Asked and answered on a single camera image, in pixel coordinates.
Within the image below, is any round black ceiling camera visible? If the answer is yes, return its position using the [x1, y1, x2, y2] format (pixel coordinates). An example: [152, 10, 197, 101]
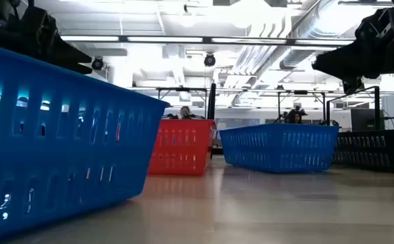
[203, 53, 217, 68]
[91, 56, 105, 71]

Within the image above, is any long ceiling light strip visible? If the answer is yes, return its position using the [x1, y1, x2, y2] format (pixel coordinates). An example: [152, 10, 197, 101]
[60, 35, 355, 46]

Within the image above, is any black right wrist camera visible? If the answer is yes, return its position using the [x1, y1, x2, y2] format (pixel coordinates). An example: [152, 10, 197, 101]
[341, 77, 366, 96]

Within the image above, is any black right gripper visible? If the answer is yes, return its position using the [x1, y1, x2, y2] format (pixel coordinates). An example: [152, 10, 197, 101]
[311, 8, 389, 81]

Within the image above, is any blue plastic basket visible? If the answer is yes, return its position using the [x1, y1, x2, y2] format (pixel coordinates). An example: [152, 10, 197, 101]
[219, 123, 341, 174]
[0, 41, 170, 242]

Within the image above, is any black plastic basket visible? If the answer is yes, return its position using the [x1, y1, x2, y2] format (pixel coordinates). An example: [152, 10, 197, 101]
[333, 129, 394, 172]

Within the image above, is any red plastic basket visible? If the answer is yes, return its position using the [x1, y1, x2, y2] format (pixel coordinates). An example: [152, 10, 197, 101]
[148, 118, 217, 176]

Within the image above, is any silver ventilation duct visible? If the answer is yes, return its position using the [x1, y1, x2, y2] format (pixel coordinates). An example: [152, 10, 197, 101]
[278, 0, 357, 70]

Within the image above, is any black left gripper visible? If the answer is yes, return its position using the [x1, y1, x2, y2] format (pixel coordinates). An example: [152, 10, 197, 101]
[22, 5, 93, 75]

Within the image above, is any dark monitor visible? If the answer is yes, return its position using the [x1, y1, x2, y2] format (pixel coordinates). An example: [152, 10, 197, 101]
[350, 107, 386, 132]

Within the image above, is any person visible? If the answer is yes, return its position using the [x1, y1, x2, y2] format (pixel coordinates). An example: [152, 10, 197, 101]
[283, 106, 308, 125]
[168, 105, 204, 120]

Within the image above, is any black workstation frame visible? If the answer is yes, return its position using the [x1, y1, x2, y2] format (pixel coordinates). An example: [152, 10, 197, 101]
[156, 86, 209, 119]
[277, 89, 327, 123]

